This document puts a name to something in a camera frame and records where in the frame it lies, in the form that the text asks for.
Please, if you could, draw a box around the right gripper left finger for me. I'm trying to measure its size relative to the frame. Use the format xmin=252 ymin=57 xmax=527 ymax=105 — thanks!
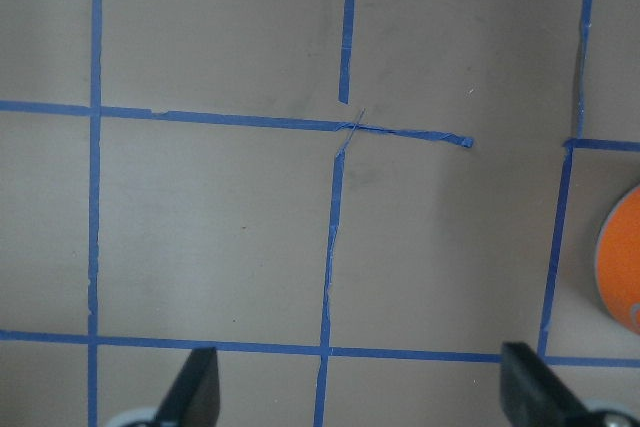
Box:
xmin=150 ymin=347 xmax=221 ymax=426

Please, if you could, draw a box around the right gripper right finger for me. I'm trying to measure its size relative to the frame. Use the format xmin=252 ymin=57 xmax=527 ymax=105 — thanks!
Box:
xmin=500 ymin=342 xmax=593 ymax=427

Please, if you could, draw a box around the orange can with grey lid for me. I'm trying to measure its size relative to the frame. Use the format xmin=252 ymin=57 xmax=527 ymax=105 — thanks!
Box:
xmin=595 ymin=186 xmax=639 ymax=334

